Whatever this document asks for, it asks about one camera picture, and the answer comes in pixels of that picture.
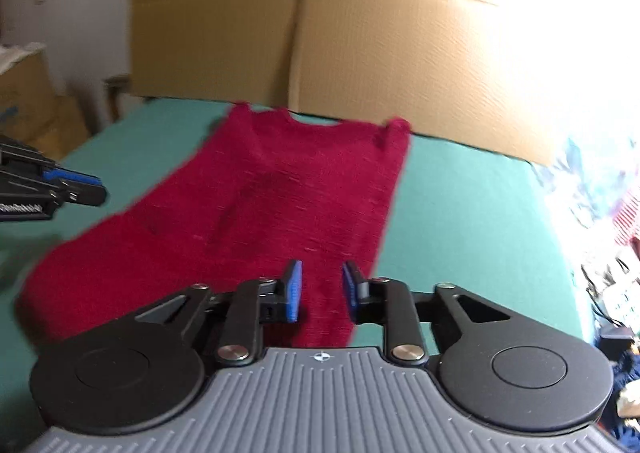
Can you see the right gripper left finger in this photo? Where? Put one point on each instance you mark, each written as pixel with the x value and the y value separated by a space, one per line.
pixel 226 328

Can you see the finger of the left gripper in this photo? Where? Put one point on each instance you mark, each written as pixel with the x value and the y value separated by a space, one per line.
pixel 85 194
pixel 67 174

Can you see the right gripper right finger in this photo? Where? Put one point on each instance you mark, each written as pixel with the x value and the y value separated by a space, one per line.
pixel 400 312

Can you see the red knit sweater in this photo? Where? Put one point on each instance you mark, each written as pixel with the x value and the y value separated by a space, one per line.
pixel 263 190

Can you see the stacked cardboard boxes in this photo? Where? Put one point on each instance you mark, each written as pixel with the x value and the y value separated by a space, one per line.
pixel 32 112

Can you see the green table cloth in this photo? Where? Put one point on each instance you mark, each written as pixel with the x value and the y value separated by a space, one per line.
pixel 461 215

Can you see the pile of clutter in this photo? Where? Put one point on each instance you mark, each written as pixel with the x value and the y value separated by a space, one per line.
pixel 590 203

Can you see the large cardboard sheet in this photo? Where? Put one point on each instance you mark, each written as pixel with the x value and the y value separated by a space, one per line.
pixel 510 76

